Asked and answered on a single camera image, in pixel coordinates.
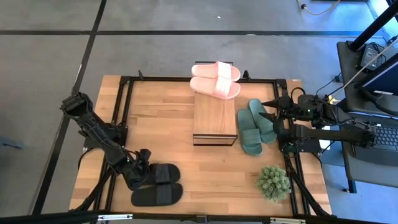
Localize silver bracket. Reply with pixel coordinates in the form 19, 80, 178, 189
97, 213, 134, 222
269, 217, 307, 224

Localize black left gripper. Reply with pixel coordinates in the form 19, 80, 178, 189
124, 148, 154, 192

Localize green potted plant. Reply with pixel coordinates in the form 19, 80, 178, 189
256, 165, 292, 203

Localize black rig crossbar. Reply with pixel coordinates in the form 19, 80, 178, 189
0, 210, 398, 224

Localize green slide sandal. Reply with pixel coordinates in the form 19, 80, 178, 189
237, 108, 264, 157
248, 98, 278, 144

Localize black slide sandal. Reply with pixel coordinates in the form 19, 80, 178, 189
141, 163, 182, 187
130, 182, 185, 208

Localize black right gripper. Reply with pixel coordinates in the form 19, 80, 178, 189
258, 94, 300, 124

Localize yellow floor cable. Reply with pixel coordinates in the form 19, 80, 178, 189
296, 0, 342, 16

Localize black table frame rails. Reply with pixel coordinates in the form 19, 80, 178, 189
70, 69, 333, 218

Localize dark grey desk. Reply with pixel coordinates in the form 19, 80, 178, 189
336, 40, 398, 189

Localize black stand pole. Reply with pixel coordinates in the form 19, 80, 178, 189
348, 0, 398, 52

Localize black monitor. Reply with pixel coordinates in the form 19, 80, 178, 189
354, 52, 398, 97

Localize black laptop keyboard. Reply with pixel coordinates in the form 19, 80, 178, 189
354, 123, 398, 167

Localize pink slide sandal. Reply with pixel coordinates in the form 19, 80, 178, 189
189, 76, 242, 101
190, 60, 242, 83

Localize wooden shelf with black frame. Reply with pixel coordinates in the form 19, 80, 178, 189
192, 60, 239, 147

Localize white cord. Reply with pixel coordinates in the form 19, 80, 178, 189
341, 37, 398, 90

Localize black power adapter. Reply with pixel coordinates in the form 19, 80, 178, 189
359, 43, 388, 71

